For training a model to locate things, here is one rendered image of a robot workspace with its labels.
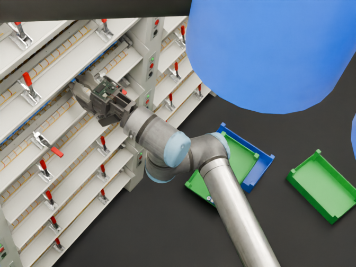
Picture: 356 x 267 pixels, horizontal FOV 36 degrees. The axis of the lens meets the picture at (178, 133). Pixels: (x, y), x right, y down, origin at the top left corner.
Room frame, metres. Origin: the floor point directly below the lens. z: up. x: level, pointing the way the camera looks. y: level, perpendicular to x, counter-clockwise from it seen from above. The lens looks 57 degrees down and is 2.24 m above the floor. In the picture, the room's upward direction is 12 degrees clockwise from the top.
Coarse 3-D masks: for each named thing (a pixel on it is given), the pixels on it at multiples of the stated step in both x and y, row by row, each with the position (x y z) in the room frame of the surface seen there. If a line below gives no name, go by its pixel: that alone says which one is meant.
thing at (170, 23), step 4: (172, 16) 1.27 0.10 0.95; (176, 16) 1.28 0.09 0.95; (180, 16) 1.29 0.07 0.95; (184, 16) 1.29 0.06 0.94; (164, 20) 1.24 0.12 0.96; (168, 20) 1.25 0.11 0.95; (172, 20) 1.26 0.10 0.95; (176, 20) 1.27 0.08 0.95; (180, 20) 1.27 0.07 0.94; (164, 24) 1.23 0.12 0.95; (168, 24) 1.24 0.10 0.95; (172, 24) 1.24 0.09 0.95; (176, 24) 1.25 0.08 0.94; (164, 28) 1.17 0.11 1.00; (168, 28) 1.22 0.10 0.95; (172, 28) 1.23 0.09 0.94; (164, 32) 1.17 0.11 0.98; (168, 32) 1.21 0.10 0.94; (164, 36) 1.17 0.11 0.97
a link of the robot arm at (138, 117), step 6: (138, 108) 0.81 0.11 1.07; (144, 108) 0.82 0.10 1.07; (132, 114) 0.79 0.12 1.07; (138, 114) 0.79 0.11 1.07; (144, 114) 0.79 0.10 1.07; (150, 114) 0.80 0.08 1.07; (132, 120) 0.77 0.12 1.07; (138, 120) 0.77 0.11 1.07; (144, 120) 0.78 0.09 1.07; (126, 126) 0.76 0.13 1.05; (132, 126) 0.76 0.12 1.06; (138, 126) 0.76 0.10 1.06; (126, 132) 0.75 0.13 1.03; (132, 132) 0.75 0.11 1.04; (132, 138) 0.75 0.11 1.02
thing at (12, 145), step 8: (120, 48) 1.06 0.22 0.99; (112, 56) 1.03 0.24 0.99; (104, 64) 0.99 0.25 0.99; (96, 72) 0.96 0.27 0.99; (64, 96) 0.85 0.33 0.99; (72, 96) 0.87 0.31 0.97; (56, 104) 0.82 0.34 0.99; (72, 104) 0.85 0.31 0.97; (48, 112) 0.79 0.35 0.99; (64, 112) 0.81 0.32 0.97; (40, 120) 0.76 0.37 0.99; (32, 128) 0.73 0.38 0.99; (24, 136) 0.70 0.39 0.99; (8, 144) 0.67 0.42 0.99; (16, 144) 0.67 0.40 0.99; (0, 152) 0.64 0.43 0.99; (8, 152) 0.65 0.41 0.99; (0, 160) 0.62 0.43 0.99
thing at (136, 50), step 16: (128, 32) 1.11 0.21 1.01; (112, 48) 1.07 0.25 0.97; (128, 48) 1.09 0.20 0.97; (144, 48) 1.09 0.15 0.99; (96, 64) 1.00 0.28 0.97; (112, 64) 1.02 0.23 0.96; (128, 64) 1.04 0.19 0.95; (80, 112) 0.84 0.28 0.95; (48, 128) 0.76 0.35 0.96; (64, 128) 0.78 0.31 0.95; (32, 144) 0.70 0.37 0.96; (16, 160) 0.65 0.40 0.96; (32, 160) 0.66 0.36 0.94; (0, 176) 0.59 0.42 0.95; (16, 176) 0.60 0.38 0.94; (0, 192) 0.55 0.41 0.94
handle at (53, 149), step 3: (42, 141) 0.71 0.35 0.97; (45, 141) 0.71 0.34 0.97; (45, 144) 0.70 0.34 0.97; (48, 144) 0.70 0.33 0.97; (48, 147) 0.69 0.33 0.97; (51, 147) 0.70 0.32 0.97; (54, 147) 0.70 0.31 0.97; (51, 150) 0.69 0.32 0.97; (54, 150) 0.69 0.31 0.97; (57, 150) 0.69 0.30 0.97; (57, 153) 0.68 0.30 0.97; (60, 153) 0.68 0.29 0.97; (60, 156) 0.68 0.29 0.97
